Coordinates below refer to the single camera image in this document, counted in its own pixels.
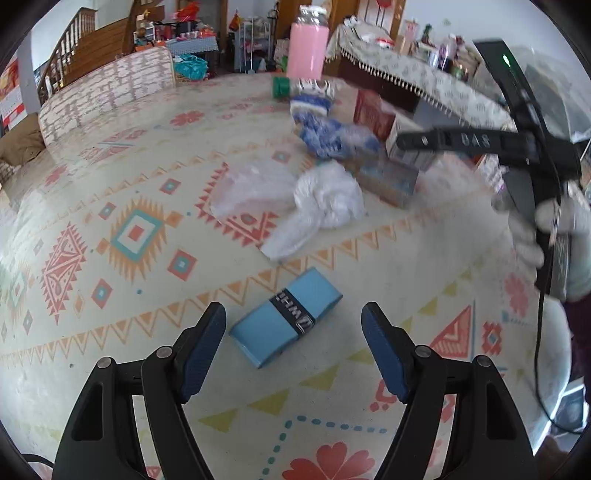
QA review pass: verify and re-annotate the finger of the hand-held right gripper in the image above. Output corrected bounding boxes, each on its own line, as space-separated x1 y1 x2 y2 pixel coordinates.
396 127 536 160

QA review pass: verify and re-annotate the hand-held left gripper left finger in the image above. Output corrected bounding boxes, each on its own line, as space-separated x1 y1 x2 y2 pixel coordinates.
54 302 228 480

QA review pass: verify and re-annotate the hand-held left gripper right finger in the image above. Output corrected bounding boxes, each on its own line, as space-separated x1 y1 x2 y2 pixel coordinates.
361 302 539 480

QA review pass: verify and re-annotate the grey white small box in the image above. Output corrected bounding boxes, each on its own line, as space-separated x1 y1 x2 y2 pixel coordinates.
385 124 439 171

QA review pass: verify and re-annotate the blue grip tape pack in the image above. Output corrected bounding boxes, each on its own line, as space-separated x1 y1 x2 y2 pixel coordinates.
228 267 344 369

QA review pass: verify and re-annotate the brown teal box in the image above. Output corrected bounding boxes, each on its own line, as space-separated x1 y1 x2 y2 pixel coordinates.
358 157 419 208

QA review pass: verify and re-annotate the maroon box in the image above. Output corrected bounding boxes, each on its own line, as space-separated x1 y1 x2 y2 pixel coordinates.
353 89 398 141

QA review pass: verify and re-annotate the blue white wrapper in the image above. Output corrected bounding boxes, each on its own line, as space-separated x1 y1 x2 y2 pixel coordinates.
299 117 382 160

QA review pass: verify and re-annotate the white plastic bag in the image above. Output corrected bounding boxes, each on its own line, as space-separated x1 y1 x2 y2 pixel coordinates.
261 161 366 261

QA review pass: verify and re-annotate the clear plastic bag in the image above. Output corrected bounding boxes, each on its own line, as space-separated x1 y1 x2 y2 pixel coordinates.
210 161 301 222

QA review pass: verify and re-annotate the person's right hand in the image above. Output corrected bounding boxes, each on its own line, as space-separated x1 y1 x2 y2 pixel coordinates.
492 180 591 303

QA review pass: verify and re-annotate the cloth covered sideboard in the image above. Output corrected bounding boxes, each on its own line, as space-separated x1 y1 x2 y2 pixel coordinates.
325 23 518 134

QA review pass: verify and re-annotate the patterned tablecloth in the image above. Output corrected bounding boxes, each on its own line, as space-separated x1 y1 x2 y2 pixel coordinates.
0 74 573 480

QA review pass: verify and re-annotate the dark wooden sideboard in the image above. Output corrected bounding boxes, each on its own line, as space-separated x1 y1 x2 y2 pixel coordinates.
339 58 421 114

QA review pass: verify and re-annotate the green cap pepper bottle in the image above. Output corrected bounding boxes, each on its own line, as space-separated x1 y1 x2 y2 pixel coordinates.
272 76 335 100

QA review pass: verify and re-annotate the pink thermos flask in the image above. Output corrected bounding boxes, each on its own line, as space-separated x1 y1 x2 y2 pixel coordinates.
286 4 329 81

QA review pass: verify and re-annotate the metal rack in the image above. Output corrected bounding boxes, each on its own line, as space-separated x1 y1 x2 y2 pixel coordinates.
238 16 273 75

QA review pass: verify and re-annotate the teal bag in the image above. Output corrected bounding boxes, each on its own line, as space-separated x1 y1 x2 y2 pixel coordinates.
178 53 211 81

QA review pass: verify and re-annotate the patterned fabric chair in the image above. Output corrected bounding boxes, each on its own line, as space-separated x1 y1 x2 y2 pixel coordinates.
38 47 177 144

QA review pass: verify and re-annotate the checkered cloth table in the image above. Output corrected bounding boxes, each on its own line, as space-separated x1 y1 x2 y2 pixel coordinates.
166 37 218 56

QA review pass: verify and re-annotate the wooden staircase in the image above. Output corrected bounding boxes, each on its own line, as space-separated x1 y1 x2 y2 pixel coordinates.
37 0 139 93

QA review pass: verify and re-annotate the black cable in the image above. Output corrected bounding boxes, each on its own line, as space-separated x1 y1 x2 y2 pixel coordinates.
533 198 587 435

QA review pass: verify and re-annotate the red wall calendar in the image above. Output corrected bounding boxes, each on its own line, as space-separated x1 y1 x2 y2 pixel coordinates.
0 60 21 134

